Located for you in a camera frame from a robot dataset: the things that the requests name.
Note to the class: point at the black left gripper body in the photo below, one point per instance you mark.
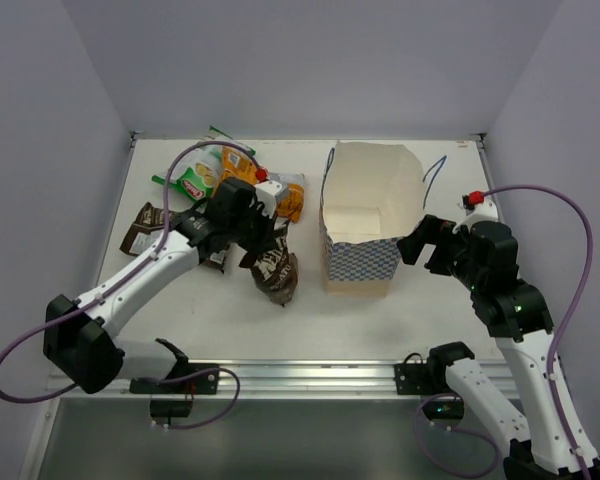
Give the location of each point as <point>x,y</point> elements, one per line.
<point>262,232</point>

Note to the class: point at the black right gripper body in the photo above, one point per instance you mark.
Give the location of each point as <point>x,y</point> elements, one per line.
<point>449,254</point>

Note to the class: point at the dark brown snack bag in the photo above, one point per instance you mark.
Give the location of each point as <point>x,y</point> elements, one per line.
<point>276,271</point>
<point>147,228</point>

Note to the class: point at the yellow snack bag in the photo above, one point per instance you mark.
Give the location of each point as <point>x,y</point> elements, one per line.
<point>237,164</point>

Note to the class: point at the green Chuba chips bag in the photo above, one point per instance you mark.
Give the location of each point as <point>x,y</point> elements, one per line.
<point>199,172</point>

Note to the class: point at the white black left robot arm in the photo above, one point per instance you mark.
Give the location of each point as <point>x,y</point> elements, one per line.
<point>82,335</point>

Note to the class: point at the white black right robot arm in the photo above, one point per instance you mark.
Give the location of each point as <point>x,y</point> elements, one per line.
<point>544,439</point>

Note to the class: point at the blue checkered paper bag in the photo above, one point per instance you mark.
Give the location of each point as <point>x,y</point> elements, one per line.
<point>371,196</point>

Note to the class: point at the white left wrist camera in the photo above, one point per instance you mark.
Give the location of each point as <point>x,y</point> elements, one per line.
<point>270,193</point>

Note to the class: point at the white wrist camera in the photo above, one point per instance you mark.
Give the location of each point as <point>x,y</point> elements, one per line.
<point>270,193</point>
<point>477,208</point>

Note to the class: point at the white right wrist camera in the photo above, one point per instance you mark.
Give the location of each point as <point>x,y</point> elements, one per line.
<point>477,208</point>

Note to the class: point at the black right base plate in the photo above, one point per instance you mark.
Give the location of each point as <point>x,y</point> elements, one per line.
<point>420,380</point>

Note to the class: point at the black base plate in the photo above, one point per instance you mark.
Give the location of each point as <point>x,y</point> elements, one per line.
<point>175,400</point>
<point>420,380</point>

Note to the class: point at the aluminium mounting rail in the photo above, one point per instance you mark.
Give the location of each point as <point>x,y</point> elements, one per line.
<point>297,380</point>

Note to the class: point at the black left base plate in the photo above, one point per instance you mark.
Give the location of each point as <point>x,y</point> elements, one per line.
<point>175,400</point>

